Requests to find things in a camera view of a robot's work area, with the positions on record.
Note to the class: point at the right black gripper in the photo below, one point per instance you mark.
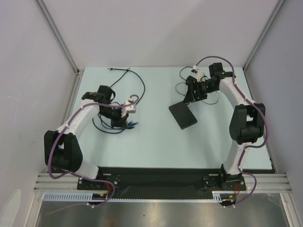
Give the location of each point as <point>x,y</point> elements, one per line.
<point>193,92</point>

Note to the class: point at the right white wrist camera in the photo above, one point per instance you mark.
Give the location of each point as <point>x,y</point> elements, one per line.
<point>198,74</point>

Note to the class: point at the aluminium frame rail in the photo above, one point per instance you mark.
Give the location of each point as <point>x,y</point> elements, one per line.
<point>264,183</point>

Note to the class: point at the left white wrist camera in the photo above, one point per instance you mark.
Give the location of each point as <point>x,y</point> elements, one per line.
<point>129,105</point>

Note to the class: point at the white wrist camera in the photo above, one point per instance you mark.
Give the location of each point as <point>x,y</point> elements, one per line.
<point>129,105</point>
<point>198,74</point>

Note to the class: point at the white slotted cable duct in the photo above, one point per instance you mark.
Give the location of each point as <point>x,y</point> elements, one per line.
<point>75,196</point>

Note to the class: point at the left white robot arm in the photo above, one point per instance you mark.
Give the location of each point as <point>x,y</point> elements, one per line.
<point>62,149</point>

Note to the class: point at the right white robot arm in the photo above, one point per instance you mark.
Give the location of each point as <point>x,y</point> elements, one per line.
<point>247,122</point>

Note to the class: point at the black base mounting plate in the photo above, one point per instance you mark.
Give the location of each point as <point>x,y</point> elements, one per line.
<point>182,193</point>

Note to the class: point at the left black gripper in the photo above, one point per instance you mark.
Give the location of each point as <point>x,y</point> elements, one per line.
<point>120,122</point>

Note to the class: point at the black network switch box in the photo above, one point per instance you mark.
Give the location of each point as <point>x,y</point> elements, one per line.
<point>183,115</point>

